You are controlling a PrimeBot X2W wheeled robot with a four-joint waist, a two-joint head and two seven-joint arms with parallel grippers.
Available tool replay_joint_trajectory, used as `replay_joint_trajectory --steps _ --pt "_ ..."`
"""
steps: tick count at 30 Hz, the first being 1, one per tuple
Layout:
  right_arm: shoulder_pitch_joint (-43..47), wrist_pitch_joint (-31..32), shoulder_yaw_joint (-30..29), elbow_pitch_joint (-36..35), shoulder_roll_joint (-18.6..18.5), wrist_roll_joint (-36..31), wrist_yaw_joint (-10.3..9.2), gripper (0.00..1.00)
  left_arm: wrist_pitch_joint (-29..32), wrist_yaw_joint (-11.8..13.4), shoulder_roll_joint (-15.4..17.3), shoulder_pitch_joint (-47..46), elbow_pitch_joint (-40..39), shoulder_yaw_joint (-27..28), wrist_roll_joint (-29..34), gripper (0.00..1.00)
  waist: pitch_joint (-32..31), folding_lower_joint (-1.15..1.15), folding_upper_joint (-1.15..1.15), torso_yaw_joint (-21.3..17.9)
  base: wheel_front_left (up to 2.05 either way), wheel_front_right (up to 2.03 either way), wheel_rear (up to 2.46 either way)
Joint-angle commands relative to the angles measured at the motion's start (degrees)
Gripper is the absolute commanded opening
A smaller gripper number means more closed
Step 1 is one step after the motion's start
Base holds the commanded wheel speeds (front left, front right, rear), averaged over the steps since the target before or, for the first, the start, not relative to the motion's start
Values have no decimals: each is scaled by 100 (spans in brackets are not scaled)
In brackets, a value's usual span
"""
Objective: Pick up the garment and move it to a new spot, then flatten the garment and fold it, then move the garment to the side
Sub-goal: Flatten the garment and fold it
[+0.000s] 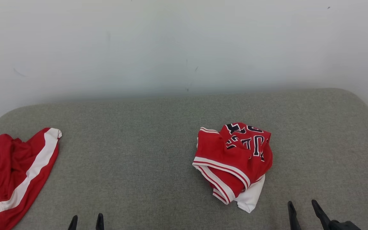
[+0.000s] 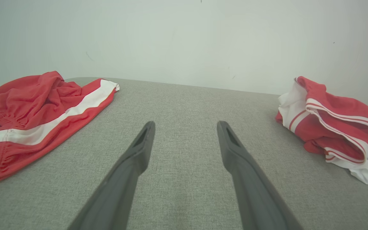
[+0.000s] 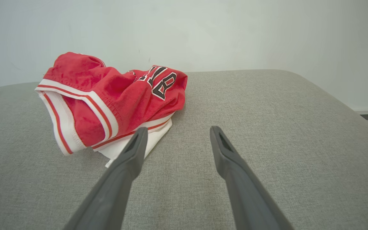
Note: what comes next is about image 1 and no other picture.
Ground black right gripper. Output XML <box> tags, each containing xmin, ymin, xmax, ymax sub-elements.
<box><xmin>287</xmin><ymin>200</ymin><xmax>362</xmax><ymax>230</ymax></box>

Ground red shorts white stripe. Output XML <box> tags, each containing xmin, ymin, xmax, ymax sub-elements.
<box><xmin>0</xmin><ymin>128</ymin><xmax>62</xmax><ymax>230</ymax></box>

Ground red basketball jersey white sleeves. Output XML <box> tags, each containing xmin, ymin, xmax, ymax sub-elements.
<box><xmin>192</xmin><ymin>122</ymin><xmax>273</xmax><ymax>213</ymax></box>

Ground grey fabric sofa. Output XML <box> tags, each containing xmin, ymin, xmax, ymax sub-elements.
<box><xmin>0</xmin><ymin>88</ymin><xmax>368</xmax><ymax>230</ymax></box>

